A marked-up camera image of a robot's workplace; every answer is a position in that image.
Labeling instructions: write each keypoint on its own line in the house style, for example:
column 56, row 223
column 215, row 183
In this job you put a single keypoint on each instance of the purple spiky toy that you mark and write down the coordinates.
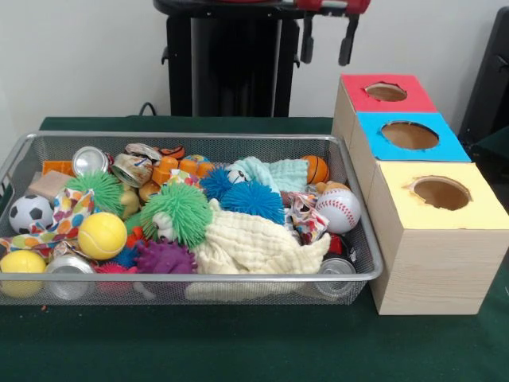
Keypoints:
column 165, row 258

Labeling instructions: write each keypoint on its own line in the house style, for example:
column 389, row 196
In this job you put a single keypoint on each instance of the dark green table cloth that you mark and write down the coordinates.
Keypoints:
column 238, row 342

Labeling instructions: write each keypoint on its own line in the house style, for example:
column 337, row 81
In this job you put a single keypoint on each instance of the orange basketball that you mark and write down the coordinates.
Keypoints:
column 316, row 170

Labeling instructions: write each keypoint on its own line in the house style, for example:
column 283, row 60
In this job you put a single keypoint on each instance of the green spiky ball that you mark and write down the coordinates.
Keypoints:
column 179, row 211

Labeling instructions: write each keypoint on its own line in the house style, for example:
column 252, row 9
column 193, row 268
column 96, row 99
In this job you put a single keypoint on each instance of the smooth yellow ball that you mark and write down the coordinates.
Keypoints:
column 22, row 264

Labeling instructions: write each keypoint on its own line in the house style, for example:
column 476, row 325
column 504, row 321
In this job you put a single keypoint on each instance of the white baseball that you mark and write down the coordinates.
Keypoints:
column 338, row 211

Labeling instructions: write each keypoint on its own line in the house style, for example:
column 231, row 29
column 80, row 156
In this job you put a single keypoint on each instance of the green covered side table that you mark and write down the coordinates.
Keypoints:
column 497, row 141

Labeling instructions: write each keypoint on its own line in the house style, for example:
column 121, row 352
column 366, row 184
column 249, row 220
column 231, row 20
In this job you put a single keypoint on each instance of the mint green cloth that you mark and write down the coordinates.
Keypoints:
column 284, row 173

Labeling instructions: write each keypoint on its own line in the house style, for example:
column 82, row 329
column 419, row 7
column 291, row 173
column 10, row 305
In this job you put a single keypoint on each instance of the wooden box with three holes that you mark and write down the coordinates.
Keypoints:
column 437, row 270

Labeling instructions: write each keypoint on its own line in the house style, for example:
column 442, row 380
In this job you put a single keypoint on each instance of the silver mesh bin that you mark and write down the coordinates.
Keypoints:
column 258, row 284

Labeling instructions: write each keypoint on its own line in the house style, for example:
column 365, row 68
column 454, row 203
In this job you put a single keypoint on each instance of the blue spiky ball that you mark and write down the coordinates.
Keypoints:
column 252, row 203

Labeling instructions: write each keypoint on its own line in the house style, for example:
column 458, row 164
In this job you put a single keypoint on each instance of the cream cloth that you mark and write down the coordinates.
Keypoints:
column 246, row 246

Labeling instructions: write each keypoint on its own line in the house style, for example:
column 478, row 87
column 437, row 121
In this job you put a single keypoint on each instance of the yellow tennis ball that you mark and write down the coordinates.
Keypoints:
column 102, row 236

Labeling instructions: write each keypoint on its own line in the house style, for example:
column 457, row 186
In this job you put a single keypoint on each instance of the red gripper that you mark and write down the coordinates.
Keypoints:
column 334, row 6

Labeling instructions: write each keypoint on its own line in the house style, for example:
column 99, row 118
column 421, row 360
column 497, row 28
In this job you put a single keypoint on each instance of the black upright panel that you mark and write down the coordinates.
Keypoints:
column 489, row 79

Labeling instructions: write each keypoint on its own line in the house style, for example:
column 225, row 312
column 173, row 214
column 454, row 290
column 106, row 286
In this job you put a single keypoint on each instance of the black and white soccer ball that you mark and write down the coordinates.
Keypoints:
column 29, row 215

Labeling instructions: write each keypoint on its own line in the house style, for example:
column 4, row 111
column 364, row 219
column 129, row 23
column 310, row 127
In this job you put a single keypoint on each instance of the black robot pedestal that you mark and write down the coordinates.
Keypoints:
column 179, row 79

